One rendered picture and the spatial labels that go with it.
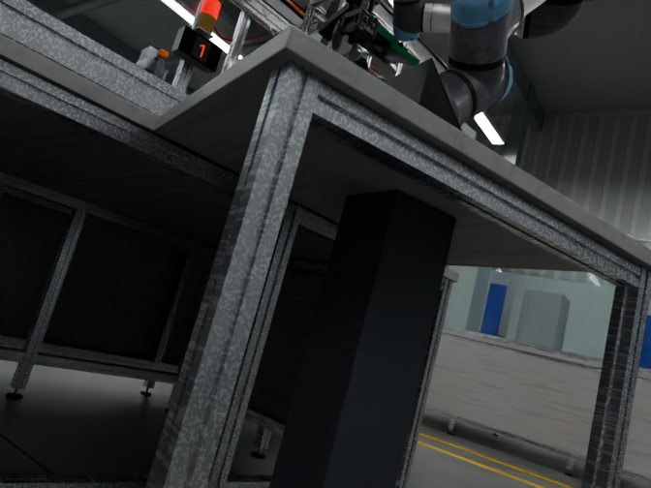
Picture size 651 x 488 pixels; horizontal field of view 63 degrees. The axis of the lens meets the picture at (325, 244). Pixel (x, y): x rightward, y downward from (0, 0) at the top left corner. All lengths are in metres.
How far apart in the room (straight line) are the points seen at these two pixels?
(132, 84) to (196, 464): 0.78
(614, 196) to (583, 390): 5.72
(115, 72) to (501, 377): 4.37
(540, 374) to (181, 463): 4.49
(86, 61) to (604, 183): 9.60
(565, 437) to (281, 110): 4.47
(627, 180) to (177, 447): 9.85
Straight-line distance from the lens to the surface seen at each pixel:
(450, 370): 5.19
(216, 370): 0.58
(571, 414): 4.89
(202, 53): 1.58
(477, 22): 1.14
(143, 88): 1.17
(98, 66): 1.14
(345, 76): 0.65
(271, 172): 0.59
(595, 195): 10.18
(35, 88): 1.03
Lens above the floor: 0.54
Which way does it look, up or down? 10 degrees up
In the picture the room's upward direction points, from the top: 15 degrees clockwise
